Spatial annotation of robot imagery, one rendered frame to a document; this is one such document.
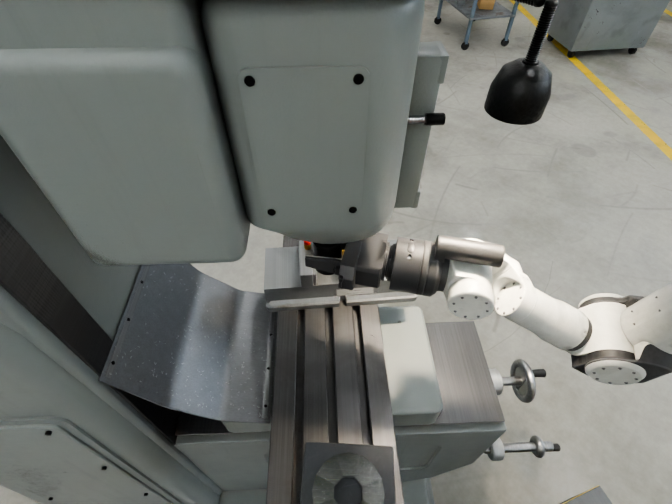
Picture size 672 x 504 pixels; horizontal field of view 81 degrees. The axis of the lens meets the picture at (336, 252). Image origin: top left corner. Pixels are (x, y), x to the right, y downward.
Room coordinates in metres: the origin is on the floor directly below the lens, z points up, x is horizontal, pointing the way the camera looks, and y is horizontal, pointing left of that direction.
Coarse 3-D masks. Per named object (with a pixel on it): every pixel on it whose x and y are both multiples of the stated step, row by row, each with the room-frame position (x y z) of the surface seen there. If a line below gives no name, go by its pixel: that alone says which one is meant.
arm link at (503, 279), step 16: (480, 240) 0.43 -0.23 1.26; (496, 272) 0.40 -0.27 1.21; (512, 272) 0.39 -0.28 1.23; (496, 288) 0.39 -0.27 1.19; (512, 288) 0.37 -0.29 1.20; (528, 288) 0.36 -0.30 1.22; (496, 304) 0.36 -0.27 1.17; (512, 304) 0.34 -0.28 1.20; (528, 304) 0.34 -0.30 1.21; (512, 320) 0.33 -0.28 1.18
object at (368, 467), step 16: (320, 448) 0.15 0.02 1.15; (336, 448) 0.15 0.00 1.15; (352, 448) 0.15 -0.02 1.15; (368, 448) 0.15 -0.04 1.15; (384, 448) 0.15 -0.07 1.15; (304, 464) 0.13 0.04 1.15; (320, 464) 0.13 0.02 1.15; (336, 464) 0.13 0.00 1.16; (352, 464) 0.13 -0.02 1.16; (368, 464) 0.13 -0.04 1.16; (384, 464) 0.13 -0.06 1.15; (304, 480) 0.11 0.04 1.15; (320, 480) 0.11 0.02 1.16; (336, 480) 0.11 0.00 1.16; (352, 480) 0.11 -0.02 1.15; (368, 480) 0.11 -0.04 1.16; (384, 480) 0.11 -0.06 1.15; (304, 496) 0.09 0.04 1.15; (320, 496) 0.09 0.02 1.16; (336, 496) 0.09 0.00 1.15; (352, 496) 0.09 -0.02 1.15; (368, 496) 0.09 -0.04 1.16; (384, 496) 0.09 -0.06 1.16
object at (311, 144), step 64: (256, 0) 0.34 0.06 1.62; (320, 0) 0.34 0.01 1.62; (384, 0) 0.34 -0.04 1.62; (256, 64) 0.33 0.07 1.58; (320, 64) 0.33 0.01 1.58; (384, 64) 0.34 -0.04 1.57; (256, 128) 0.33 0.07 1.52; (320, 128) 0.33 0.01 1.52; (384, 128) 0.34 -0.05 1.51; (256, 192) 0.33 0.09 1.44; (320, 192) 0.33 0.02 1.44; (384, 192) 0.34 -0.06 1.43
